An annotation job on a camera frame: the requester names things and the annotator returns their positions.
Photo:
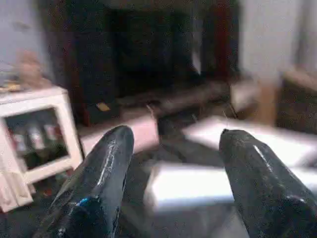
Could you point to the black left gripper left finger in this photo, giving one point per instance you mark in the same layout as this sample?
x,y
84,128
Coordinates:
x,y
94,193

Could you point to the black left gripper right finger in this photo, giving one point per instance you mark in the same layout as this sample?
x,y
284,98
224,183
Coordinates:
x,y
272,193

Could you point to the white plastic table leg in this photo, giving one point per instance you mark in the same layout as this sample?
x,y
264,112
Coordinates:
x,y
198,186

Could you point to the white flat board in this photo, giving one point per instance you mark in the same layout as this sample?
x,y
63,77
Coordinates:
x,y
262,141

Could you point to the white glass door cabinet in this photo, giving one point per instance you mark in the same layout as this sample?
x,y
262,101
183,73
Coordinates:
x,y
34,139

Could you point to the black equipment case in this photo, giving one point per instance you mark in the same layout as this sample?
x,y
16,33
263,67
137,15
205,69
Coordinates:
x,y
99,106

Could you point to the black glossy screen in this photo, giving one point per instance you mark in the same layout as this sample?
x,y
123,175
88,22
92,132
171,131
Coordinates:
x,y
153,49

